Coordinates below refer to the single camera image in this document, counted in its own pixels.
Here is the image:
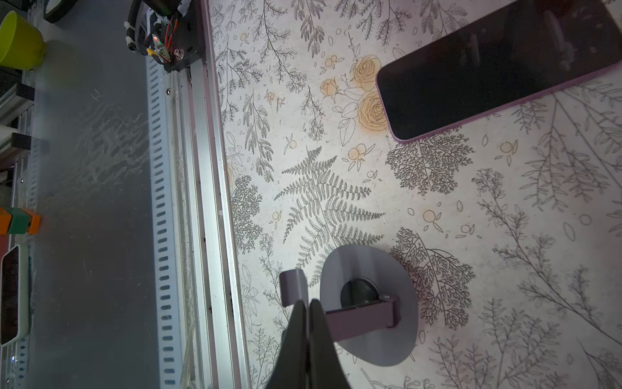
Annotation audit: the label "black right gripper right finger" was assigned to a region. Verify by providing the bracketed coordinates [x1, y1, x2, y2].
[309, 299, 351, 389]

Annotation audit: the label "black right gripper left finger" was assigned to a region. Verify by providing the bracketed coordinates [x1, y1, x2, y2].
[266, 301, 308, 388]

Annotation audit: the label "pink-edged black phone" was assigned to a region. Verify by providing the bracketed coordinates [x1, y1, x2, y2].
[377, 1, 621, 142]

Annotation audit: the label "grey folding stand rear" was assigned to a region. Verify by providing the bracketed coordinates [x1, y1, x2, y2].
[279, 244, 420, 368]

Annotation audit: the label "white-framed device outside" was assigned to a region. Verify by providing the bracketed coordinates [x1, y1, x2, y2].
[1, 244, 30, 347]

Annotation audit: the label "orange green blocks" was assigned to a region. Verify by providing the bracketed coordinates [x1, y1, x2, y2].
[1, 207, 41, 235]

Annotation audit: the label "lime green cup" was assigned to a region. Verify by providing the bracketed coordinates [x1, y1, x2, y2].
[1, 11, 46, 71]

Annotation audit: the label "aluminium front rail frame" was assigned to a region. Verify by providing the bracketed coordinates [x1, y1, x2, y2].
[165, 1, 251, 388]

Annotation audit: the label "white slotted cable duct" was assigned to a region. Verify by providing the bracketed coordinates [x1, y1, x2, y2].
[146, 59, 184, 388]

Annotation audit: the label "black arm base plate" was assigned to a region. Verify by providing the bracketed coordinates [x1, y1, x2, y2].
[125, 0, 207, 74]

